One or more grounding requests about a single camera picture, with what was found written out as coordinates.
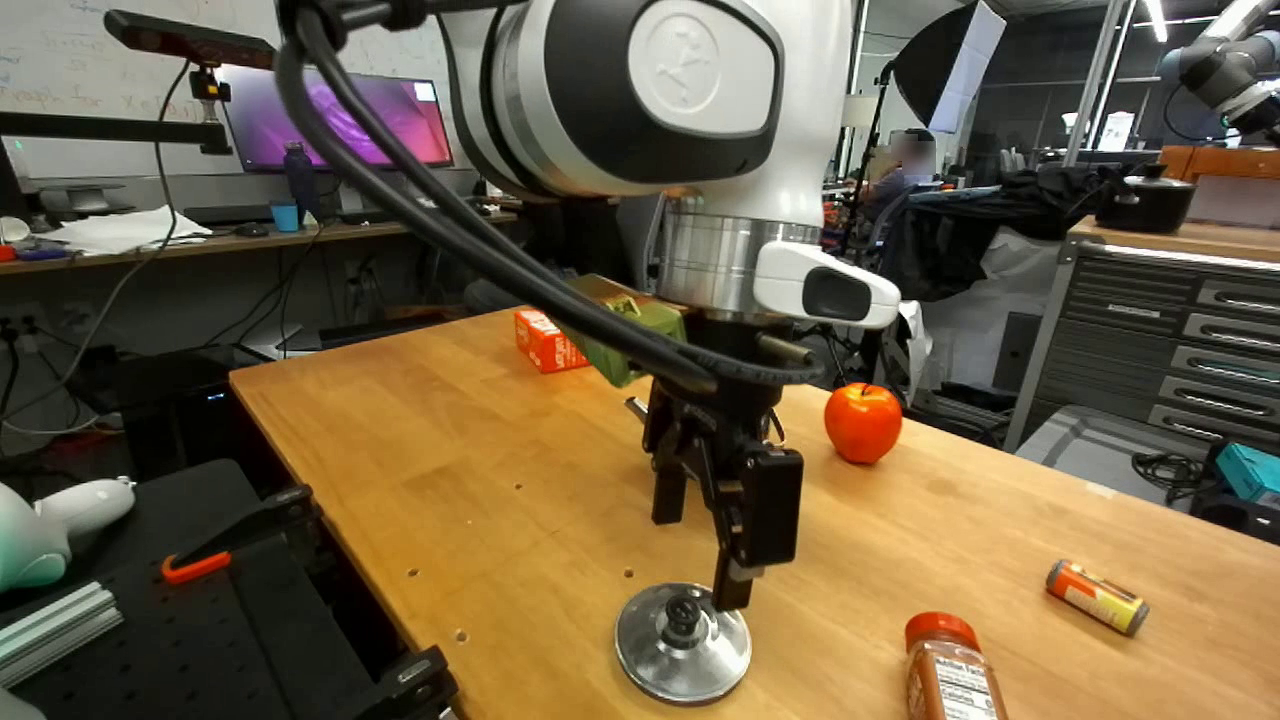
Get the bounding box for seated person in blue shirt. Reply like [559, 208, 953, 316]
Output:
[857, 122, 942, 225]

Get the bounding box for black photo softbox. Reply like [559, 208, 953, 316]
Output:
[887, 0, 1014, 134]

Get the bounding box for long wooden desk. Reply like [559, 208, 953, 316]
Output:
[0, 202, 444, 284]

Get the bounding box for grey metal drawer cabinet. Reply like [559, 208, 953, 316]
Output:
[1002, 212, 1280, 454]

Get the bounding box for dark bottle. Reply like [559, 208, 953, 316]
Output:
[281, 141, 332, 225]

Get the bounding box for black computer tower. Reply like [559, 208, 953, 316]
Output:
[115, 347, 256, 474]

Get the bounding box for teal case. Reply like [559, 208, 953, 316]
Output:
[1214, 438, 1280, 509]

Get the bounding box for yellow green wrist camera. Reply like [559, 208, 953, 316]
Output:
[563, 271, 691, 390]

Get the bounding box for grey plastic tote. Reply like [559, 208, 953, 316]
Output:
[1014, 399, 1214, 509]

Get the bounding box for orange capped spice bottle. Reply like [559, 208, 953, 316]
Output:
[901, 606, 1014, 720]

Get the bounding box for orange cracker box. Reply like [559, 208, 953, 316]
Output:
[514, 307, 593, 374]

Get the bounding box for red orange apple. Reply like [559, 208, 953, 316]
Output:
[822, 381, 908, 473]

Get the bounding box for monitor with purple screen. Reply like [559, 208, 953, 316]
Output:
[218, 61, 460, 175]

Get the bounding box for black optical breadboard table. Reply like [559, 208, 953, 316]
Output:
[0, 454, 417, 720]

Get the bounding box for silver aluminium extrusion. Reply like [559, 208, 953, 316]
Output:
[0, 578, 128, 690]

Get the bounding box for white papers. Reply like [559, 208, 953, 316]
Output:
[33, 200, 218, 261]

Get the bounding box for wooden box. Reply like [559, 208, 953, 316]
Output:
[1158, 141, 1280, 183]

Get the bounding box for black clamp block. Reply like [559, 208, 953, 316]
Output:
[348, 642, 464, 720]

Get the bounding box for black jacket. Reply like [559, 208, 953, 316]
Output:
[872, 160, 1138, 307]

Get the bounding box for round steel pot lid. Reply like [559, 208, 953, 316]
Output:
[613, 578, 762, 709]

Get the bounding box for orange handled black clamp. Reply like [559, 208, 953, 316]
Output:
[155, 485, 322, 590]

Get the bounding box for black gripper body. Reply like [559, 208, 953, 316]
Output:
[655, 316, 813, 430]

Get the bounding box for black cooking pot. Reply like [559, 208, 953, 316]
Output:
[1093, 166, 1199, 240]

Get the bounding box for black bar camera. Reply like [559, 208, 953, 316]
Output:
[100, 8, 288, 76]

